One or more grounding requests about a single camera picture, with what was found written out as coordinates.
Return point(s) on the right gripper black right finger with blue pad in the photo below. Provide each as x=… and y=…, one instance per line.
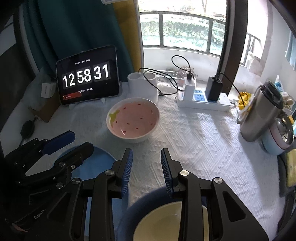
x=209, y=203

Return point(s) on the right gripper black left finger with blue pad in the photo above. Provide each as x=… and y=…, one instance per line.
x=99, y=191

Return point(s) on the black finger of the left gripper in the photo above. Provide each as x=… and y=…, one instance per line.
x=70, y=161

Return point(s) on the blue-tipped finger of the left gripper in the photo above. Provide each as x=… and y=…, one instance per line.
x=58, y=142

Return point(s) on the dark blue bowl cream inside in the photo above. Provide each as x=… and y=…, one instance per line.
x=162, y=216

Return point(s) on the pink strawberry ceramic bowl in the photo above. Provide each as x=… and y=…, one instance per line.
x=133, y=119

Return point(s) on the light blue plate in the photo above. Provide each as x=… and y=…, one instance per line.
x=98, y=162

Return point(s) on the brown cardboard box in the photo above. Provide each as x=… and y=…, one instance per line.
x=46, y=112

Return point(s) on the white small box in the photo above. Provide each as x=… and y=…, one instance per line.
x=48, y=90

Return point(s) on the white textured tablecloth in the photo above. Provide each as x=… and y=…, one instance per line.
x=207, y=143

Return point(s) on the black tablet showing clock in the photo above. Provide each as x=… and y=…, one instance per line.
x=89, y=75

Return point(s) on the light blue bowl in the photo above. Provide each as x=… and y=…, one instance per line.
x=272, y=147

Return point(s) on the pink steel-lined bowl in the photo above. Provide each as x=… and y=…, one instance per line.
x=282, y=131

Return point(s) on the white power strip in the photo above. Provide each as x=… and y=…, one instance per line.
x=199, y=101

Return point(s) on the teal curtain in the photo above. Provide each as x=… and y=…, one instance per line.
x=59, y=29

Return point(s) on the stainless steel tumbler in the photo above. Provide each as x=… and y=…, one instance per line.
x=264, y=106

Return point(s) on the white charger adapter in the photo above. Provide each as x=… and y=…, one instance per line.
x=190, y=85

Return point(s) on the black charger adapter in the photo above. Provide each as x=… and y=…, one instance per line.
x=213, y=88

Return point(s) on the white lamp head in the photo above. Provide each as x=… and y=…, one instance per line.
x=111, y=1

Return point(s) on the yellow curtain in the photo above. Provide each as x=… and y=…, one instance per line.
x=127, y=18

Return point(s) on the black round object with cord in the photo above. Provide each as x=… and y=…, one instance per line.
x=27, y=130

